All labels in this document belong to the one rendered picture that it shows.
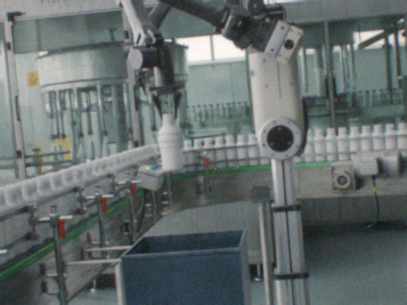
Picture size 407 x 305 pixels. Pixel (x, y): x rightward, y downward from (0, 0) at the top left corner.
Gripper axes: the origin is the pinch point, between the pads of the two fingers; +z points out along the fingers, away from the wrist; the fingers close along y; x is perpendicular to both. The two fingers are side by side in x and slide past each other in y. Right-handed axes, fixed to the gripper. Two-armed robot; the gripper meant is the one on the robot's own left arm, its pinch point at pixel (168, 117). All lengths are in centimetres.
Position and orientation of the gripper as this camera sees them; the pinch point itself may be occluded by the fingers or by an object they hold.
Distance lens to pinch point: 227.2
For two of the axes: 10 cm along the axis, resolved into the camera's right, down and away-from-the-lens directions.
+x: 0.4, -0.8, 10.0
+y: 10.0, -0.9, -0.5
